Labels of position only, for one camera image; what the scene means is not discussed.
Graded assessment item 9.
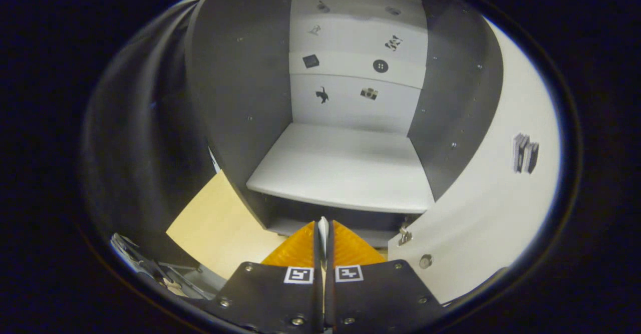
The dark grey cabinet body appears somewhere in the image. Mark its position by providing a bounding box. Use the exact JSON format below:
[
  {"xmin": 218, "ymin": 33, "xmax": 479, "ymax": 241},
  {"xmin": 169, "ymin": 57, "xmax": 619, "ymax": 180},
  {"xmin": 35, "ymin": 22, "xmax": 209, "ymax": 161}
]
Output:
[{"xmin": 185, "ymin": 0, "xmax": 504, "ymax": 247}]

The grey cabinet door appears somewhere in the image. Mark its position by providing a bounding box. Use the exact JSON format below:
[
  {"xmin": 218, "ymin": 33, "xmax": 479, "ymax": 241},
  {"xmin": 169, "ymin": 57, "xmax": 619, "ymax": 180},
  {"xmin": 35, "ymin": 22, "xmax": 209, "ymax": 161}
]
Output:
[{"xmin": 388, "ymin": 18, "xmax": 561, "ymax": 304}]

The grey metal frame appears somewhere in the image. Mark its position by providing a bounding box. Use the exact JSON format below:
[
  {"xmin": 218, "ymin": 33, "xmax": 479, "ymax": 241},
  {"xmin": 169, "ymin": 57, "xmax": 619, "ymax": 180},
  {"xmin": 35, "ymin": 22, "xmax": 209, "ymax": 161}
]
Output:
[{"xmin": 110, "ymin": 231, "xmax": 223, "ymax": 299}]

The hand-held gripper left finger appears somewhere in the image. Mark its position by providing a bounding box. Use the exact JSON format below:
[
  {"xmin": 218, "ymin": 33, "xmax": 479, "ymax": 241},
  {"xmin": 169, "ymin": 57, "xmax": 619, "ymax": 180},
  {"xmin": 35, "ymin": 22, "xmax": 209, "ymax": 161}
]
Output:
[{"xmin": 208, "ymin": 220, "xmax": 321, "ymax": 334}]

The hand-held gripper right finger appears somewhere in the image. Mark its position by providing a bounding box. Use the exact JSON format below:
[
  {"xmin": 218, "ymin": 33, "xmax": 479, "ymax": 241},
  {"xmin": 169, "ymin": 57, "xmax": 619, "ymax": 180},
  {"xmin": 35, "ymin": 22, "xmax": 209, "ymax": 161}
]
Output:
[{"xmin": 326, "ymin": 220, "xmax": 444, "ymax": 334}]

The white cabinet shelf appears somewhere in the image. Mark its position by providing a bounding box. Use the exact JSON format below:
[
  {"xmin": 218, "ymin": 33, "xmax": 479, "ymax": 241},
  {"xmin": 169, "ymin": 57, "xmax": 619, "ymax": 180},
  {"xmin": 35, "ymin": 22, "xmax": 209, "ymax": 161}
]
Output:
[{"xmin": 246, "ymin": 122, "xmax": 435, "ymax": 213}]

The black backdrop cloth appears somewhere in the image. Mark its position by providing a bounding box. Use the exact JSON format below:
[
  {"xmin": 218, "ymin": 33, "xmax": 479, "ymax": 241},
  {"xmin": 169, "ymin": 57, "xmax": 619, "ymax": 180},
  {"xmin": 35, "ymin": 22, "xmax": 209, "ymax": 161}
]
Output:
[{"xmin": 83, "ymin": 4, "xmax": 216, "ymax": 269}]

